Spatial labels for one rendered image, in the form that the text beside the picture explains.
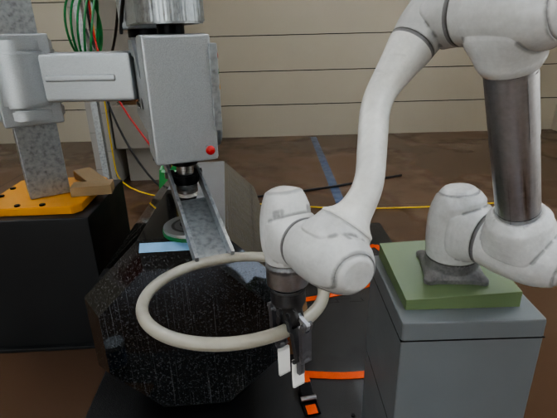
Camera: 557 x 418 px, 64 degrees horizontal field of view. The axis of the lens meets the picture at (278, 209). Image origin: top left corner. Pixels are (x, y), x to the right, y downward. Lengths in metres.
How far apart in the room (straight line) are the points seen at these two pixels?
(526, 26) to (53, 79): 1.98
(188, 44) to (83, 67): 0.87
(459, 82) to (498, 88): 6.57
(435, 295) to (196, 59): 1.04
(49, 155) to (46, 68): 0.43
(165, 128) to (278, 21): 5.50
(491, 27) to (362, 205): 0.39
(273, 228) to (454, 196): 0.63
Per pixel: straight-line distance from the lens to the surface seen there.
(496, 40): 0.92
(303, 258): 0.74
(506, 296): 1.42
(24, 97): 2.39
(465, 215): 1.30
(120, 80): 2.25
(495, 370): 1.48
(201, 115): 1.56
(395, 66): 0.96
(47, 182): 2.55
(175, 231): 1.72
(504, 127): 1.03
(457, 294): 1.37
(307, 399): 2.12
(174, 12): 1.50
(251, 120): 7.07
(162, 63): 1.53
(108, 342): 1.93
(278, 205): 0.84
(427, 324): 1.31
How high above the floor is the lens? 1.54
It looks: 22 degrees down
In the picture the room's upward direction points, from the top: 1 degrees counter-clockwise
